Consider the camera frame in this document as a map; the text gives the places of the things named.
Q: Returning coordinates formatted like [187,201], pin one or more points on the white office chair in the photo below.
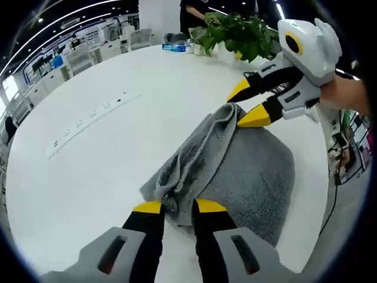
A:
[141,38]
[126,38]

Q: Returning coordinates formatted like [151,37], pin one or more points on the blue container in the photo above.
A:
[57,61]

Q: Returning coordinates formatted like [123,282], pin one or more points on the black office chair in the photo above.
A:
[11,129]

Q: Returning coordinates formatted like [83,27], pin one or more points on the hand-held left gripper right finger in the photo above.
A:
[212,236]

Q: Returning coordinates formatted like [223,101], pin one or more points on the white plant pot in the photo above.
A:
[196,50]

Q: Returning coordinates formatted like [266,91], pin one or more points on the white inset power strip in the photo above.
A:
[88,123]

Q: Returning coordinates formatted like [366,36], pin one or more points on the grey office chair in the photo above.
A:
[175,37]

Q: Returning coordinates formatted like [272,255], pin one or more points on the white table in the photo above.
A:
[103,191]

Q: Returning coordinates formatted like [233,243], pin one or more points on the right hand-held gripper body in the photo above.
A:
[318,50]

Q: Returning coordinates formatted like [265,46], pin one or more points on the green potted plant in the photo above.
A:
[235,32]

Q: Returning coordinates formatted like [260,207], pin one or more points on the row of white cabinets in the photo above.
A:
[79,59]

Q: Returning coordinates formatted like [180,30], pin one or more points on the person's right hand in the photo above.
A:
[344,94]

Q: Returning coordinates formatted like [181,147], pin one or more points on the grey towel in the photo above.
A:
[253,177]

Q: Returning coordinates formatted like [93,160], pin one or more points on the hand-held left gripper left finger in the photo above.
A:
[144,236]

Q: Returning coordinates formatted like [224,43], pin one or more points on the blue tissue pack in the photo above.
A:
[174,47]

